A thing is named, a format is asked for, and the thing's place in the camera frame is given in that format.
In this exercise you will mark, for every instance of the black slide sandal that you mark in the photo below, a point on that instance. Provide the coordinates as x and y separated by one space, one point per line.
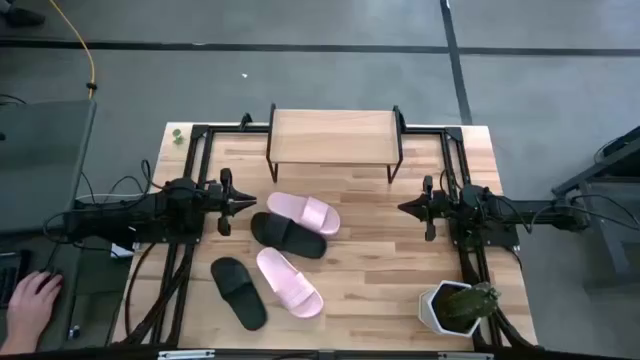
237 292
290 237

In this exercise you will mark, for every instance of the silver metal bracket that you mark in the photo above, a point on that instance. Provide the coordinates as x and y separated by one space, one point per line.
185 355
465 356

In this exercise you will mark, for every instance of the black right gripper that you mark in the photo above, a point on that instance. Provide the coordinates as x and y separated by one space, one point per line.
437 207

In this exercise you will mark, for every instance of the grey metal cart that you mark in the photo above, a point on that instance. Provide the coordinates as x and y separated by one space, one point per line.
612 240

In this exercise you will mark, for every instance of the black keyboard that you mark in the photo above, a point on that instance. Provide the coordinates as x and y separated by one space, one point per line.
10 280

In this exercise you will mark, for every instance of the pink slide sandal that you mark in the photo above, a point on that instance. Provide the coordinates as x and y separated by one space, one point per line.
300 210
287 282

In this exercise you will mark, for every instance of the person's hand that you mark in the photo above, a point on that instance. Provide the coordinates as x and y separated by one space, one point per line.
30 310

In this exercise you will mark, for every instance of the white angular plant pot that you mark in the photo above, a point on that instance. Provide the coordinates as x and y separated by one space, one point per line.
427 307

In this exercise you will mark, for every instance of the grey side desk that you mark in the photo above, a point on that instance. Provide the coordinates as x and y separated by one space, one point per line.
40 160

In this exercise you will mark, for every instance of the small green object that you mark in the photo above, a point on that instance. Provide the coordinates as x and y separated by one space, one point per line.
177 136

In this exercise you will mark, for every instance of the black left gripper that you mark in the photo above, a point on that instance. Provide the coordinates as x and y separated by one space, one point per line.
224 202

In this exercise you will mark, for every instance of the wooden shelf with black frame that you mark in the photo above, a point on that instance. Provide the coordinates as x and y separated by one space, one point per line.
332 135

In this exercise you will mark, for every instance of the green cactus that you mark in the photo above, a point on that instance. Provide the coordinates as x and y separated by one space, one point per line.
467 302

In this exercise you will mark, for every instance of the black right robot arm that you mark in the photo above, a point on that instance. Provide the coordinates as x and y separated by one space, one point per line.
525 207

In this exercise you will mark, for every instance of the person's shoe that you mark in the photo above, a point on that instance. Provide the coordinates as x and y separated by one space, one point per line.
22 17

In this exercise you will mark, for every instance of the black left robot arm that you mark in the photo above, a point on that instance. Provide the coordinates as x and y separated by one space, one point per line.
125 215

